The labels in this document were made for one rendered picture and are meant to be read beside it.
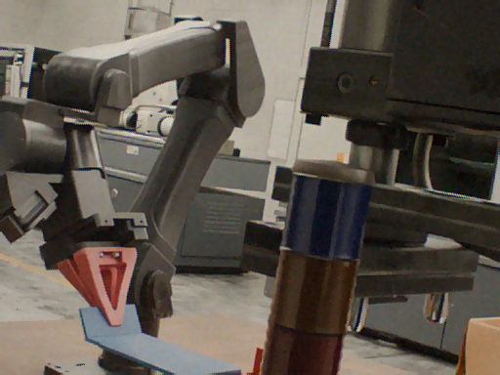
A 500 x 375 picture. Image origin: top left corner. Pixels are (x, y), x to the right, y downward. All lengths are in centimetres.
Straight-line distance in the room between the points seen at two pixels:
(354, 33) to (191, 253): 711
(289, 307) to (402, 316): 574
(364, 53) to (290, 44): 901
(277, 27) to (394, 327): 443
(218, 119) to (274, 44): 869
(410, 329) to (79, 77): 527
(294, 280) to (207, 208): 738
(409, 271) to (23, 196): 38
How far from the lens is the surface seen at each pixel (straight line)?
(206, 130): 116
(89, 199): 96
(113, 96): 98
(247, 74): 118
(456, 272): 79
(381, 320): 629
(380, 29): 72
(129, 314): 98
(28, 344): 125
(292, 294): 45
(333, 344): 45
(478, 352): 318
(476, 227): 66
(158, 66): 108
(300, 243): 45
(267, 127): 977
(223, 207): 795
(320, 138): 671
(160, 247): 112
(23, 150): 93
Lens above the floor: 121
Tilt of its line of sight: 3 degrees down
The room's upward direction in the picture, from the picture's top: 9 degrees clockwise
